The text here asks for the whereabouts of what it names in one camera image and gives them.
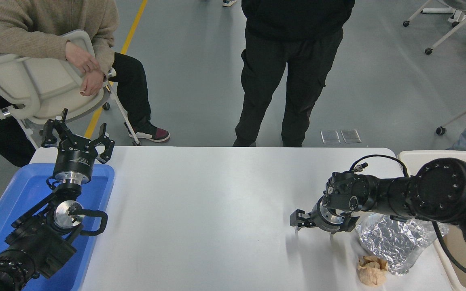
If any crumpled tan paper ball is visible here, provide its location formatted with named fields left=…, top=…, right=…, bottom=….
left=357, top=255, right=388, bottom=287

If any standing person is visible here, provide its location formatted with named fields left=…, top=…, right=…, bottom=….
left=233, top=0, right=356, bottom=148

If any white plastic chair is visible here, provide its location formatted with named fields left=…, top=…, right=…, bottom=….
left=0, top=30, right=142, bottom=151

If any seated person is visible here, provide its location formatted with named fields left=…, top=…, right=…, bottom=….
left=0, top=0, right=171, bottom=168

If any white-framed chair with casters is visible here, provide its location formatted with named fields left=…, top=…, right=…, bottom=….
left=403, top=0, right=466, bottom=27
left=424, top=0, right=466, bottom=55

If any seated person's right hand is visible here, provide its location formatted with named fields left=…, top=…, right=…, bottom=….
left=65, top=42, right=101, bottom=76

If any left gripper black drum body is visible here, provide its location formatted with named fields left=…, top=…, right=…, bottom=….
left=54, top=136, right=98, bottom=175

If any blue plastic tray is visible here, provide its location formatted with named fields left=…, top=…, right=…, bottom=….
left=0, top=163, right=115, bottom=291

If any seated person's left hand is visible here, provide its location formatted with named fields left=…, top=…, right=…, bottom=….
left=80, top=70, right=106, bottom=97

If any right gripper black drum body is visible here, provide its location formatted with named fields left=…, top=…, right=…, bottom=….
left=311, top=201, right=349, bottom=235

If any silver floor plate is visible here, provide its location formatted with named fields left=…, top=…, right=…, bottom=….
left=321, top=130, right=341, bottom=144
left=341, top=129, right=362, bottom=143

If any grey-seated chair with casters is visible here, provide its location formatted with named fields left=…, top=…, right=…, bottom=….
left=436, top=64, right=466, bottom=136

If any silver foil tray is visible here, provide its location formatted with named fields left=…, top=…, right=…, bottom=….
left=356, top=213, right=449, bottom=276

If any large pale bin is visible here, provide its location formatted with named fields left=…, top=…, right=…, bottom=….
left=397, top=150, right=466, bottom=291

